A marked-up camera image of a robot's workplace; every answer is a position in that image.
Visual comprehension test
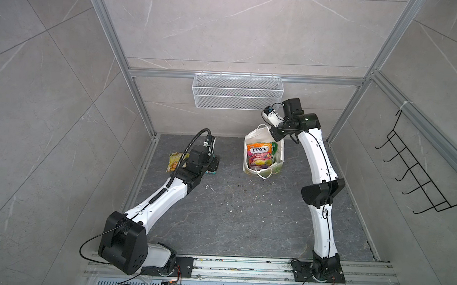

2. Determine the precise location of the white printed paper bag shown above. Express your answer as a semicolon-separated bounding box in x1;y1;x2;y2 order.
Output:
243;124;285;179

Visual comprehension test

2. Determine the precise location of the yellow chips snack bag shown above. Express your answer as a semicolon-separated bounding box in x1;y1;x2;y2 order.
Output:
166;152;190;173

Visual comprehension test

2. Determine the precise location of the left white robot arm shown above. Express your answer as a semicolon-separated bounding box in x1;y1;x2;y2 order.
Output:
98;144;219;275

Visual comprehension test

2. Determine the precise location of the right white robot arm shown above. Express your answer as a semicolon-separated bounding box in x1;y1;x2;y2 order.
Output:
261;98;345;282

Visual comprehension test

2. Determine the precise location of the pink Fox's fruit candy bag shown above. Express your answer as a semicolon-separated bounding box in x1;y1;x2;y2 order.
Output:
246;142;274;170

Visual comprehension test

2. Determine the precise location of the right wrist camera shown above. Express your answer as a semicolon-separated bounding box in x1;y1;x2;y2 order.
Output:
261;106;284;127

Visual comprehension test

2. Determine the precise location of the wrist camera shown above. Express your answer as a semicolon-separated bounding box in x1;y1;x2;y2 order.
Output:
261;106;284;127
203;135;216;156

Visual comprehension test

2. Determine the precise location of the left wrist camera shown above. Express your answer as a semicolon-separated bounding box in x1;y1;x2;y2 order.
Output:
203;135;216;156

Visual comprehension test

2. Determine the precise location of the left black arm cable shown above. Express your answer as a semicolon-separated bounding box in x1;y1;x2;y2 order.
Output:
167;126;214;190

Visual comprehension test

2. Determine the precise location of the white wire mesh basket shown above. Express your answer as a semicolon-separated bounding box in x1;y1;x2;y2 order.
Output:
192;74;284;111

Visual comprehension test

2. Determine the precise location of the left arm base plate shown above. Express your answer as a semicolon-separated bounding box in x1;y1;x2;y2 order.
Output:
140;256;195;278

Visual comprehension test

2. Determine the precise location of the aluminium mounting rail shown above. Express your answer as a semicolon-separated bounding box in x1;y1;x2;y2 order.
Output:
77;255;400;285

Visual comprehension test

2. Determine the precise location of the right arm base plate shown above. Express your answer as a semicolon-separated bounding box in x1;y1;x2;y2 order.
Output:
290;258;346;284

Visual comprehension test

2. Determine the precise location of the black wire hook rack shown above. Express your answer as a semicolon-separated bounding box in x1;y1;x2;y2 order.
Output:
375;110;457;215

